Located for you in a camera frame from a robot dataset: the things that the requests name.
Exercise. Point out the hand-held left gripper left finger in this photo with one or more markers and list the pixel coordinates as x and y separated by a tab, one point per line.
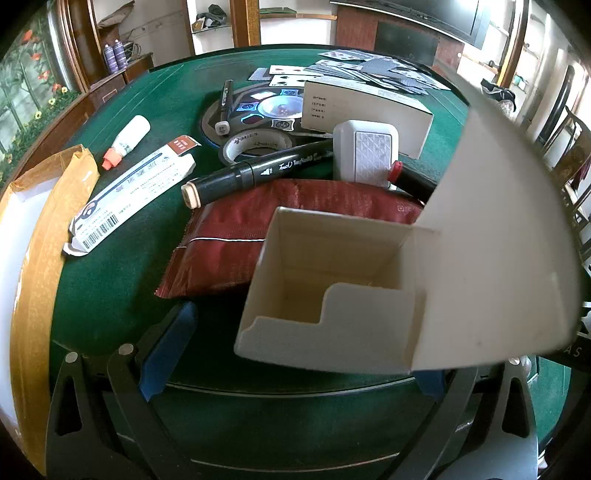
166	344

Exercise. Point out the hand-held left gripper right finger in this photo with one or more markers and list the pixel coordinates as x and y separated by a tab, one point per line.
431	385

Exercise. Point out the red snack packet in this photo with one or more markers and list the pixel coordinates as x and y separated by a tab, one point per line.
221	249

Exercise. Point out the brown cardboard box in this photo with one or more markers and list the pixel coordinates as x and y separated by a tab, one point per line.
37	286

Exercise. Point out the white cardboard box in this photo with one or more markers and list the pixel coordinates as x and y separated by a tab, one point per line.
485	230

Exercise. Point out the long white barcode box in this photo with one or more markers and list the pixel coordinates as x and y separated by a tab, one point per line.
134	189

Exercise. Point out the black marker light cap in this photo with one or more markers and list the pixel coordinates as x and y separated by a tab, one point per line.
258	173

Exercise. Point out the tape roll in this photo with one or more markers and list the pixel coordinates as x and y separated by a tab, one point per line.
226	152

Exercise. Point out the black marker red cap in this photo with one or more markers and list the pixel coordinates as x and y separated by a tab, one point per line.
413	182

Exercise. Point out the white glue bottle orange cap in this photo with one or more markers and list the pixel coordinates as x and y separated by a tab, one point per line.
131	134

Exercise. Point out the white text carton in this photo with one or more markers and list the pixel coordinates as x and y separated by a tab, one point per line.
369	106

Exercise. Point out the dark wooden chair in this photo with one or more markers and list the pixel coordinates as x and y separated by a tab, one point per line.
572	159

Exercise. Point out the black marker grey cap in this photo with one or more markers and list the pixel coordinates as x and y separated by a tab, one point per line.
226	99

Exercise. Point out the black white bag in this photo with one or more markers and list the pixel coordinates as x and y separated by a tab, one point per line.
496	94

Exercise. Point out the wooden cabinet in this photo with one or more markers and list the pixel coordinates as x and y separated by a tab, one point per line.
106	90

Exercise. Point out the scattered playing cards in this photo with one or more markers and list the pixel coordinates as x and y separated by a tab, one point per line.
383	67

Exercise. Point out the black television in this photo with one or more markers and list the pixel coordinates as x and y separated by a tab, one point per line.
438	14

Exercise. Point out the brown tv cabinet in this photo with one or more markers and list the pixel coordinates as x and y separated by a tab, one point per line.
355	32

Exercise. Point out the flower wall poster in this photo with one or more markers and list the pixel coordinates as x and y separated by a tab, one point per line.
27	92

